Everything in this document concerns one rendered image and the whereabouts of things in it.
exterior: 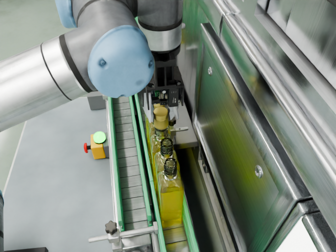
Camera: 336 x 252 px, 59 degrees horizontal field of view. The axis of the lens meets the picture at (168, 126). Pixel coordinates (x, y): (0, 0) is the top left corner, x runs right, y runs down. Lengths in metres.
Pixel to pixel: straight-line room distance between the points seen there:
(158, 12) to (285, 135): 0.26
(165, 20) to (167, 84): 0.12
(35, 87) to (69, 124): 0.96
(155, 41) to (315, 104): 0.26
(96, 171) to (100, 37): 0.84
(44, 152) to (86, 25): 0.93
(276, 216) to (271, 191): 0.04
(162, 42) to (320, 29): 0.23
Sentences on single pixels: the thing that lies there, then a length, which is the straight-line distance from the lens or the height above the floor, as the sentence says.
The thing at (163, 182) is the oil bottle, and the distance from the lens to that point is 0.67.
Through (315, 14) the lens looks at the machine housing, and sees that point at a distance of 0.43.
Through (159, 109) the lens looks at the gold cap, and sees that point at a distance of 0.69.
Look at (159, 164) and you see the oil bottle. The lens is 0.71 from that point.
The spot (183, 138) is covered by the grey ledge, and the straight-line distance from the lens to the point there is 1.03.
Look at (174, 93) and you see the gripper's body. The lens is 0.56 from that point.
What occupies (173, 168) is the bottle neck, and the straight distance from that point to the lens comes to 0.63.
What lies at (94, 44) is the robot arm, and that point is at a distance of 0.34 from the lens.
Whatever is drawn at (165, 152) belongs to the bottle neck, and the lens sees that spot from 0.68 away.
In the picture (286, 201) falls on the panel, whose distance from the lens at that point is 0.44.
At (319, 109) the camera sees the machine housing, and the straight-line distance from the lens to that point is 0.40.
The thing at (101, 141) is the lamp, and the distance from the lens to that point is 1.10.
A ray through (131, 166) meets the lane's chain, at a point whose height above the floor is 0.88.
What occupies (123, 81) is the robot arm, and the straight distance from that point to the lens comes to 0.34.
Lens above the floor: 1.66
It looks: 47 degrees down
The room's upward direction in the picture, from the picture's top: straight up
